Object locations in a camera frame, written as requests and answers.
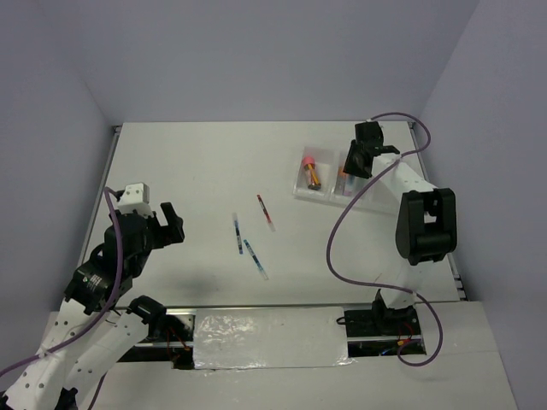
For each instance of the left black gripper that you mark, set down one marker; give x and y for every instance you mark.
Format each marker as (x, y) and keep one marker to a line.
(169, 233)

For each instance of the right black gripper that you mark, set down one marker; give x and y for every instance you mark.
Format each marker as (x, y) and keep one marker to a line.
(349, 166)

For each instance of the blue highlighter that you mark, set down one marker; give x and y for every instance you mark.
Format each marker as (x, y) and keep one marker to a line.
(350, 185)

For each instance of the pink capped lead tube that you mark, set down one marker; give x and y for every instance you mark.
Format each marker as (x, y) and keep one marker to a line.
(312, 178)

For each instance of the dark blue pen refill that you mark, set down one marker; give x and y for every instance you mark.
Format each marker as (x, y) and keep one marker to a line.
(237, 233)

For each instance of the light blue pen refill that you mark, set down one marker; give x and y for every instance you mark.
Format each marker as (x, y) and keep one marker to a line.
(254, 257)

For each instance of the red pen refill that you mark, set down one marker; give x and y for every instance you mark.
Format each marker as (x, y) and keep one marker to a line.
(266, 213)

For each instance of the purple pink highlighter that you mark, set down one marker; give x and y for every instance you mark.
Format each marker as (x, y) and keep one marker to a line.
(340, 184)

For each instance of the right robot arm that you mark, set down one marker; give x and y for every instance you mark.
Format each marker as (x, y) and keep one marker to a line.
(426, 228)

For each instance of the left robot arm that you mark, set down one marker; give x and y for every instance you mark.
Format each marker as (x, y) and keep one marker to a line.
(70, 360)

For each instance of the clear three-compartment tray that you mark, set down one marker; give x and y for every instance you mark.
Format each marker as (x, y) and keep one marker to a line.
(327, 161)

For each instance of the silver foil sheet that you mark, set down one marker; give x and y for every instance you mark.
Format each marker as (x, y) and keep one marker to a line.
(269, 338)

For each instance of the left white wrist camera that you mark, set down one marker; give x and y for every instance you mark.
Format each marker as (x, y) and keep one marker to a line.
(134, 199)

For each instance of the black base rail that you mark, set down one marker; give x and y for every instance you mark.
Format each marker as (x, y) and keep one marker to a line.
(370, 331)

